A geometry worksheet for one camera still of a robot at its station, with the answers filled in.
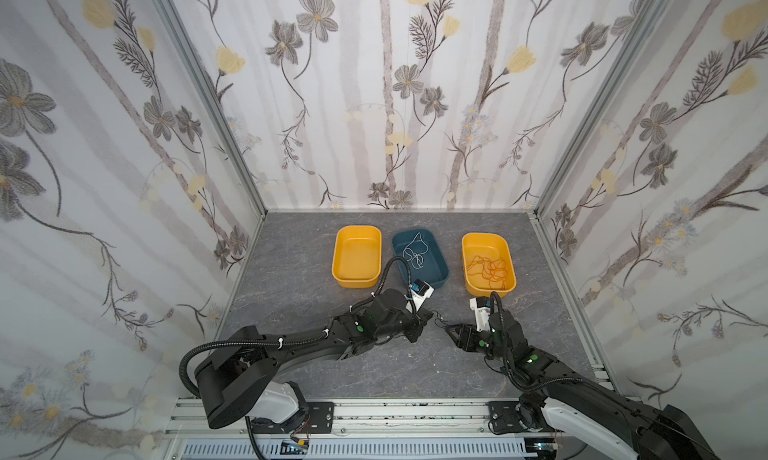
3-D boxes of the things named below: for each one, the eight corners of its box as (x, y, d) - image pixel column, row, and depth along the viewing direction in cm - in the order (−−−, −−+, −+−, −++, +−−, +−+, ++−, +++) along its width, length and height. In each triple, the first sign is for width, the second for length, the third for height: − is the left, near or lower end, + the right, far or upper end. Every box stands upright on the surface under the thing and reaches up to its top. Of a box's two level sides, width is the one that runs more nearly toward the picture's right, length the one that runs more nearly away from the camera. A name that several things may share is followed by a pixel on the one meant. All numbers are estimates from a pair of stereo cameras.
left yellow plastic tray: (331, 288, 100) (329, 278, 95) (339, 236, 115) (337, 225, 110) (380, 288, 101) (380, 279, 96) (382, 236, 115) (381, 225, 110)
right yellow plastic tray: (465, 297, 99) (469, 288, 94) (455, 242, 114) (458, 231, 109) (516, 297, 99) (523, 288, 94) (500, 242, 114) (505, 232, 109)
